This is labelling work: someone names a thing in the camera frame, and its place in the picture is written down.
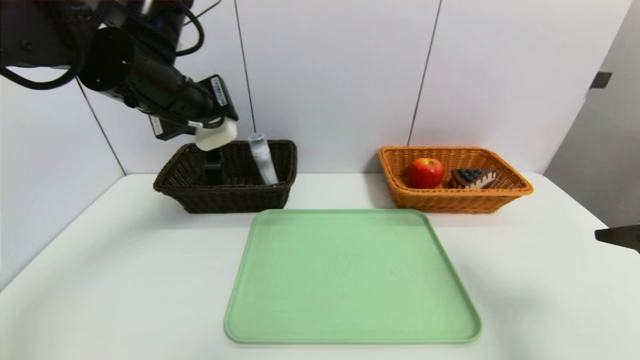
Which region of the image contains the white spray bottle silver cap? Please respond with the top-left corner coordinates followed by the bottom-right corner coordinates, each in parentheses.
top-left (248, 132), bottom-right (280, 186)

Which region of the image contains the black pump bottle green label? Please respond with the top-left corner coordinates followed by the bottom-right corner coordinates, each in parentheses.
top-left (203, 149), bottom-right (227, 186)

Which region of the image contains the red apple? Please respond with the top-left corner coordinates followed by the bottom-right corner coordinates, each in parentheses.
top-left (409, 157), bottom-right (446, 189)

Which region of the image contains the white soap bar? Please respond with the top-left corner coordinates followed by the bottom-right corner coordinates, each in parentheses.
top-left (195, 118), bottom-right (238, 152)

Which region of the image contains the chocolate blueberry cake slice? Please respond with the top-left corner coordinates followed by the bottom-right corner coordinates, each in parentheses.
top-left (451, 168), bottom-right (498, 190)

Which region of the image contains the dark brown wicker basket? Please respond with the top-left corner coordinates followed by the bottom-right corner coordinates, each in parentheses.
top-left (153, 140), bottom-right (299, 215)

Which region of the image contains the orange wicker basket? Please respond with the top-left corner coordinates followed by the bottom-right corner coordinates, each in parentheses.
top-left (378, 146), bottom-right (534, 215)

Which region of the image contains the light green plastic tray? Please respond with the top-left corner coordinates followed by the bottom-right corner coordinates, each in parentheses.
top-left (224, 209), bottom-right (483, 345)

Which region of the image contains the black tagged left arm cable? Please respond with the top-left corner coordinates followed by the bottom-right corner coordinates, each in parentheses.
top-left (127, 90), bottom-right (226, 130)

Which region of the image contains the black left camera cable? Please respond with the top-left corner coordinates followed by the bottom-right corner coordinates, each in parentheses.
top-left (172, 0), bottom-right (223, 57)

